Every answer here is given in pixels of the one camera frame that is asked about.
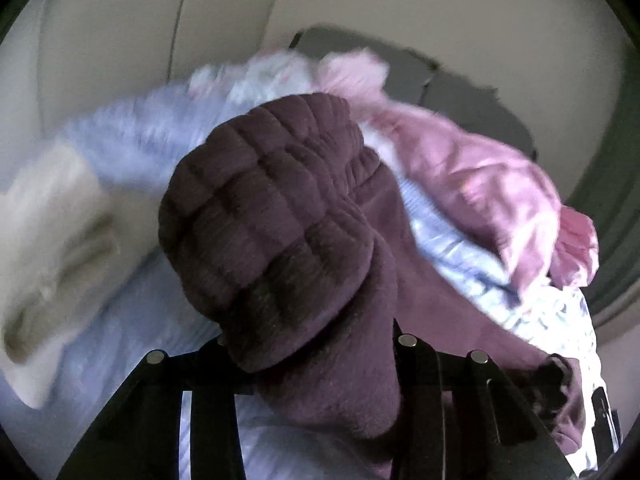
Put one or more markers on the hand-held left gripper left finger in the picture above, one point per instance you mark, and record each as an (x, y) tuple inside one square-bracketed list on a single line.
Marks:
[(210, 375)]

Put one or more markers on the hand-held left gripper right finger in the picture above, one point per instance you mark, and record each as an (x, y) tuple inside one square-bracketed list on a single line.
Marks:
[(417, 400)]

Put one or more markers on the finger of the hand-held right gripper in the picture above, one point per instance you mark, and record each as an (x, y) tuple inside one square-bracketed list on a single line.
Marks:
[(552, 377)]

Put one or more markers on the maroon fleece pants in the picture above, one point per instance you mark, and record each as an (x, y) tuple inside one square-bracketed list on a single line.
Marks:
[(280, 240)]

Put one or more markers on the bright pink crumpled cloth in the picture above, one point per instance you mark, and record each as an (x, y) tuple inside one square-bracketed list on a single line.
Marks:
[(577, 245)]

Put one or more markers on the green curtain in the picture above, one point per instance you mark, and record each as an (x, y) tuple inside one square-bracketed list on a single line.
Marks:
[(605, 220)]

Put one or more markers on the pink satin quilt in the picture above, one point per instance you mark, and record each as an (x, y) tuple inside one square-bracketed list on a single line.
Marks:
[(475, 185)]

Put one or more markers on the cream folded garment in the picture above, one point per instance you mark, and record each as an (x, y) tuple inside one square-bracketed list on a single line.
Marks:
[(50, 240)]

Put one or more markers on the white floral pillow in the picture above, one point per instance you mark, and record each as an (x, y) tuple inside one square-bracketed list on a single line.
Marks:
[(265, 77)]

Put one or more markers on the white wardrobe door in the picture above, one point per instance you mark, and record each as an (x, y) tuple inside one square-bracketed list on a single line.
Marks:
[(115, 35)]

